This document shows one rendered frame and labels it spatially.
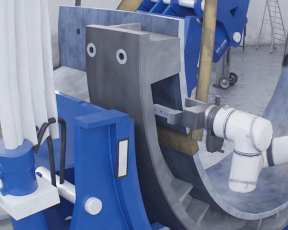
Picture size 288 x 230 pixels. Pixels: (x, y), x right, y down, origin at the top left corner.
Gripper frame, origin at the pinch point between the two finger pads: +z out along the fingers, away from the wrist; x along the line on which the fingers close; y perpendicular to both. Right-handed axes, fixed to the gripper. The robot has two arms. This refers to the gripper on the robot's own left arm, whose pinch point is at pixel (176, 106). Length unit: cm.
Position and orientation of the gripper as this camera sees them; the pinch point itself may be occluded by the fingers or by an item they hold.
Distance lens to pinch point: 164.0
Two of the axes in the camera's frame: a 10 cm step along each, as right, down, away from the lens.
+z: -7.1, -2.4, 6.6
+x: -7.0, 1.5, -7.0
